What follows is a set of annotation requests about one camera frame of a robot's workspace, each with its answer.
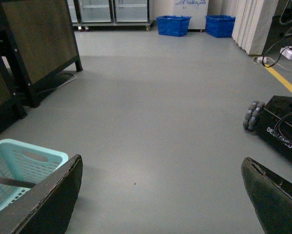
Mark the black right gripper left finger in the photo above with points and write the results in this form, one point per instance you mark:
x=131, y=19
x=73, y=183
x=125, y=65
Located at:
x=47, y=207

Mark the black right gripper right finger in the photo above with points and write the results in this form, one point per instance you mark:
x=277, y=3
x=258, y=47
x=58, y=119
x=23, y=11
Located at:
x=270, y=195

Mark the light blue plastic basket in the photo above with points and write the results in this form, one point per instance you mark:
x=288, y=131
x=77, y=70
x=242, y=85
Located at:
x=22, y=166

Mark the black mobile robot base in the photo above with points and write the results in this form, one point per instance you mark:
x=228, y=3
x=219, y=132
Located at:
x=275, y=125

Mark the grey mecanum wheel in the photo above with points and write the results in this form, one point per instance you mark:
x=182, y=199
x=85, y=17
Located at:
x=252, y=115

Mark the white power strip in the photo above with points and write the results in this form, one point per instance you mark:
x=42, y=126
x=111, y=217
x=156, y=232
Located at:
x=260, y=59

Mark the dark wooden display stand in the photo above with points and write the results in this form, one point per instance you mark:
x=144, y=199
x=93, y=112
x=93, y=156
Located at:
x=37, y=42

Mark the white folded partition panels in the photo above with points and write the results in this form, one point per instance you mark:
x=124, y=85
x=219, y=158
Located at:
x=252, y=24

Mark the blue crate right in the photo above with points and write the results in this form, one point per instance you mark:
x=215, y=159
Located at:
x=220, y=26

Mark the blue crate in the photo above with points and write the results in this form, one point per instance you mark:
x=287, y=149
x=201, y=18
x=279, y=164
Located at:
x=176, y=26
x=220, y=26

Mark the glass door refrigerator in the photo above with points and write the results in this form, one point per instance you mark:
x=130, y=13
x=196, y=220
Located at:
x=91, y=13

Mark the blue crate left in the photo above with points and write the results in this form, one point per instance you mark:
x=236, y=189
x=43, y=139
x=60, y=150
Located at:
x=176, y=26

